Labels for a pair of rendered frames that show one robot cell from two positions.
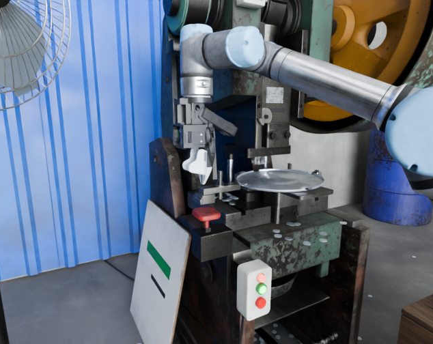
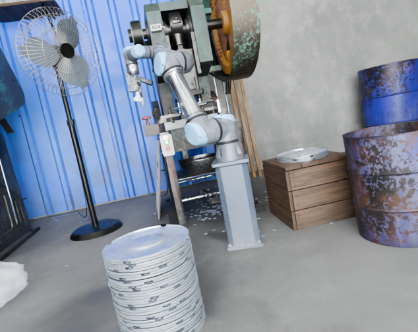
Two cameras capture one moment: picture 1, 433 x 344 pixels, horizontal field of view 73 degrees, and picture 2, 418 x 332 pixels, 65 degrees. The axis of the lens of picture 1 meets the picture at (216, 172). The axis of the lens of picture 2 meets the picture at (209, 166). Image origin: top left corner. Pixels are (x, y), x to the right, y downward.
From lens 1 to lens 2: 158 cm
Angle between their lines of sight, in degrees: 20
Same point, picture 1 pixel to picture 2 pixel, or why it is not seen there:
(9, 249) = (97, 186)
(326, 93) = not seen: hidden behind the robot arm
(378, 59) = not seen: hidden behind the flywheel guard
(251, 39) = (136, 48)
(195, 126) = (132, 82)
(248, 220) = (177, 125)
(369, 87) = not seen: hidden behind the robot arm
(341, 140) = (339, 91)
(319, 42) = (201, 35)
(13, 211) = (97, 163)
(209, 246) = (148, 130)
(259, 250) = (176, 134)
